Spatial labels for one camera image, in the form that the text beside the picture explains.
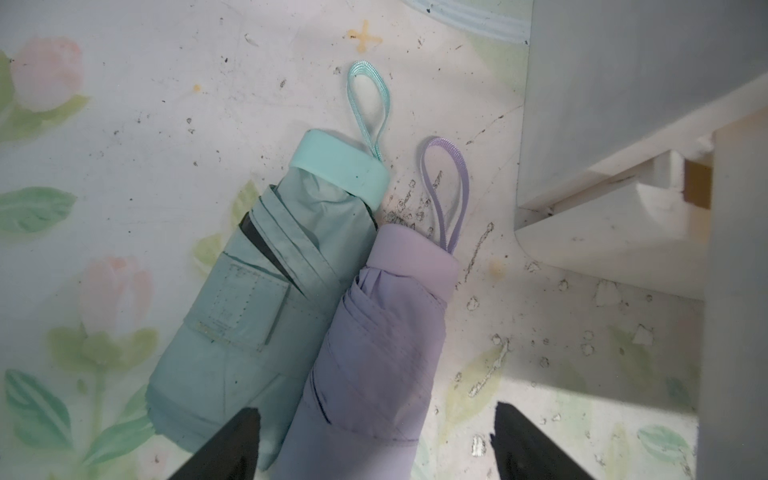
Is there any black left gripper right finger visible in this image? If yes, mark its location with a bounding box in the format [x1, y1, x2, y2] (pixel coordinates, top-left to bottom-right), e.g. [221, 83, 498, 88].
[490, 402, 593, 480]

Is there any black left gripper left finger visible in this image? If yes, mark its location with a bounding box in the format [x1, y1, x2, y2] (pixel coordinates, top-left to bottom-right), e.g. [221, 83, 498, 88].
[169, 407, 261, 480]

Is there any mint green umbrella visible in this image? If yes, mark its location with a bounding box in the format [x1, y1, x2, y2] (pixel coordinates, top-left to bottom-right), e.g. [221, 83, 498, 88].
[145, 59, 392, 472]

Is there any purple umbrella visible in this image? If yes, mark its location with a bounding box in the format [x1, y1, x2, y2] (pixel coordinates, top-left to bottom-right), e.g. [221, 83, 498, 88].
[272, 136, 471, 480]

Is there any white plastic drawer cabinet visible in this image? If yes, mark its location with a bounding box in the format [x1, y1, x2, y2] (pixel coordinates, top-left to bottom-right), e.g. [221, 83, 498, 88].
[516, 1, 767, 479]

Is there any floral table mat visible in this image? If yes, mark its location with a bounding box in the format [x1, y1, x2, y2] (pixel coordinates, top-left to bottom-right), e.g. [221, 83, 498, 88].
[1, 1, 702, 479]

